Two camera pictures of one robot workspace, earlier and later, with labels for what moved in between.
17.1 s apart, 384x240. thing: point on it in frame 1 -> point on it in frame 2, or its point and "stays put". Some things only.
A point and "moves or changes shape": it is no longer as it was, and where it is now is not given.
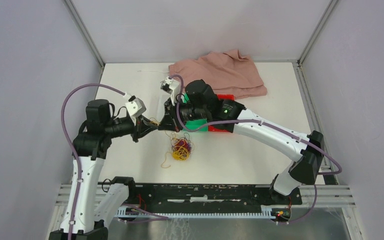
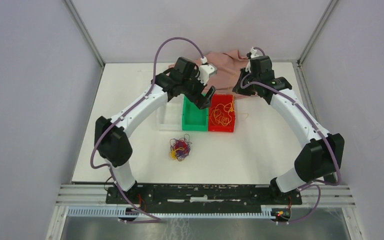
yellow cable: [179, 153] moves or changes shape
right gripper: [170, 121] -> [238, 89]
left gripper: [147, 127] -> [200, 100]
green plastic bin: [199, 125] stays put
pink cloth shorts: [229, 72] stays put
